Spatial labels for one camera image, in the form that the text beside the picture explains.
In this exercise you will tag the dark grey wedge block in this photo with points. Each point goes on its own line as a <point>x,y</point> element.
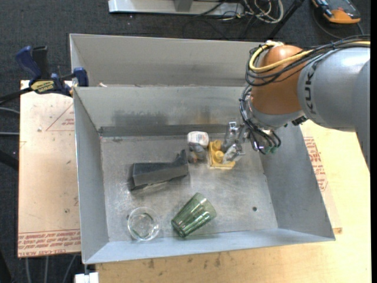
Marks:
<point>160,171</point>

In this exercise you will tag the brown cardboard board red print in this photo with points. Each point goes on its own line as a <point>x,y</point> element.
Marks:
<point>47,164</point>

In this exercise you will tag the clear glass bowl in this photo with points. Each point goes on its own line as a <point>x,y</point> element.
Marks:
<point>143,223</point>

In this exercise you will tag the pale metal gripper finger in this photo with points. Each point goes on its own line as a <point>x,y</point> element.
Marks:
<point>232,154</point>
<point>230,134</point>

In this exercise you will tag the yellow toy block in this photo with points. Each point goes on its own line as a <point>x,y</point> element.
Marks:
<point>216,158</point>

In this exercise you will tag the black cylinder on white bracket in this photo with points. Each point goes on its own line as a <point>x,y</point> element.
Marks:
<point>299,120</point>

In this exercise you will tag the grey metal bin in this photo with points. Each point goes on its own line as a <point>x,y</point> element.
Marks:
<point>165,105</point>

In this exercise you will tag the green ribbed glass cup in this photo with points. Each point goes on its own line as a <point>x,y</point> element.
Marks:
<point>194,215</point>

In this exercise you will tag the small grey brown toy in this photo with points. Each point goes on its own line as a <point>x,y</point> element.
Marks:
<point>196,154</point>

